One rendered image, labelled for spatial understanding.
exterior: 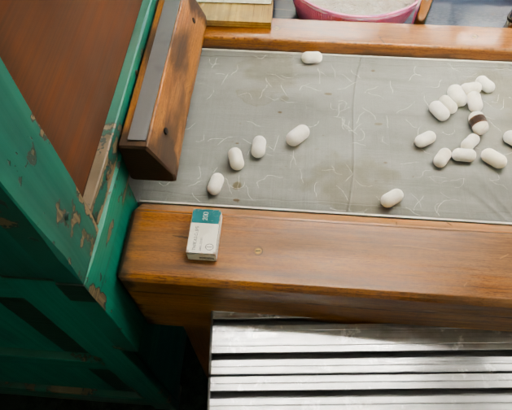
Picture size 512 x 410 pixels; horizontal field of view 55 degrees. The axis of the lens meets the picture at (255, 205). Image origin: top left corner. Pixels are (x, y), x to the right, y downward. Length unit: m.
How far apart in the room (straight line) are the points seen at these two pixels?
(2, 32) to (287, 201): 0.40
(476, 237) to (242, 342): 0.32
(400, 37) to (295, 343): 0.50
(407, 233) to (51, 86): 0.43
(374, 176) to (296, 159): 0.11
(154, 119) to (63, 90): 0.14
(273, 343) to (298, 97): 0.37
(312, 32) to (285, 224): 0.36
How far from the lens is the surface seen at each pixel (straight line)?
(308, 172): 0.69
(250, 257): 0.59
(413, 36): 0.87
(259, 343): 0.65
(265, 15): 0.85
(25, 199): 0.41
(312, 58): 0.81
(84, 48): 0.54
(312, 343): 0.66
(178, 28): 0.72
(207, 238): 0.58
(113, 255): 0.60
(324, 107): 0.76
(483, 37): 0.90
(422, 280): 0.61
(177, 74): 0.68
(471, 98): 0.81
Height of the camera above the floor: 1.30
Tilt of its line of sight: 59 degrees down
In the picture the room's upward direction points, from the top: 1 degrees counter-clockwise
